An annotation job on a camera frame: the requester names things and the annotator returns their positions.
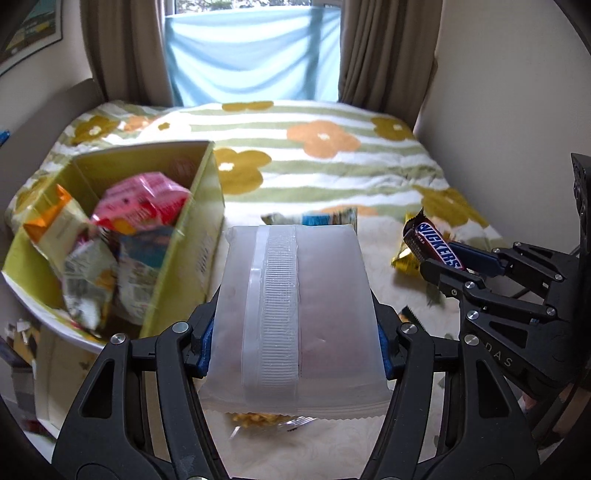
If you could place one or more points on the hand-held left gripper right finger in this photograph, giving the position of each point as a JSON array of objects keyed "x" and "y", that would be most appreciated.
[{"x": 384, "y": 346}]

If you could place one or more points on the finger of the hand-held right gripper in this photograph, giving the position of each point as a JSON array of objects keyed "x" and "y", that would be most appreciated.
[
  {"x": 443, "y": 277},
  {"x": 478, "y": 257}
]

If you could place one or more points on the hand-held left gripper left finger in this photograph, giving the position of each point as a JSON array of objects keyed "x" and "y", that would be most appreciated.
[{"x": 205, "y": 344}]

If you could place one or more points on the brown chocolate bar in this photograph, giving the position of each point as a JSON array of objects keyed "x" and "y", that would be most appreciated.
[{"x": 434, "y": 239}]

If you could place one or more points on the white translucent snack packet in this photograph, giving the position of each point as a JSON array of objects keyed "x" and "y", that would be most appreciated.
[{"x": 328, "y": 300}]

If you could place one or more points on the blue-white snack packet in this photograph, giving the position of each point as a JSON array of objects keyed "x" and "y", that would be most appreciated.
[
  {"x": 318, "y": 218},
  {"x": 138, "y": 272}
]

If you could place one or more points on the yellow-green cardboard box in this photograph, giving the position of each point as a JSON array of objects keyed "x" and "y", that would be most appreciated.
[{"x": 203, "y": 217}]

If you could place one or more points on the grey-white snack packet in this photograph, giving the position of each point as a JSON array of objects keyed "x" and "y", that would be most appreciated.
[{"x": 87, "y": 281}]

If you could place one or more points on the pink snack packet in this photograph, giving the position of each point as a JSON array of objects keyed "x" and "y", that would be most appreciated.
[{"x": 143, "y": 198}]

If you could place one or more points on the orange-white snack packet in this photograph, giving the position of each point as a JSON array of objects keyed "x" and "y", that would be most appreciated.
[{"x": 60, "y": 230}]

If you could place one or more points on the gold snack packet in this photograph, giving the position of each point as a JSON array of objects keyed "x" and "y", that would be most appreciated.
[{"x": 404, "y": 264}]

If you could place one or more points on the clear waffle snack packet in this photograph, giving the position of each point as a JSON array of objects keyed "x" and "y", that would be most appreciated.
[{"x": 258, "y": 419}]

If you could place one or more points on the cream floral tablecloth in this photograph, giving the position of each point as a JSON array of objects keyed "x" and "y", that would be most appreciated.
[{"x": 323, "y": 454}]

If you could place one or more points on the striped floral blanket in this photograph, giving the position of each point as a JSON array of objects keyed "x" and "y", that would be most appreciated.
[{"x": 295, "y": 177}]

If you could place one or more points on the brown curtain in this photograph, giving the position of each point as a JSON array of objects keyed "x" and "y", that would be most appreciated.
[
  {"x": 129, "y": 50},
  {"x": 388, "y": 50}
]

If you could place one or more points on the grey bed headboard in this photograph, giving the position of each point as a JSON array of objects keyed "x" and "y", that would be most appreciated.
[{"x": 46, "y": 120}]

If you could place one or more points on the blue-white tissue pack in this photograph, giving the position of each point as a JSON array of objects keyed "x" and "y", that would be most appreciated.
[{"x": 3, "y": 137}]

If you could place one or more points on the light blue cloth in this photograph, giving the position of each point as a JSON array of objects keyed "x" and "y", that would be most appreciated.
[{"x": 249, "y": 55}]

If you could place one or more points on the window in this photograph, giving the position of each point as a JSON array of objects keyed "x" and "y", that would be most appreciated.
[{"x": 258, "y": 4}]

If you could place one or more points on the framed wall picture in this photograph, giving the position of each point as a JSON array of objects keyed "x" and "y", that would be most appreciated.
[{"x": 27, "y": 32}]

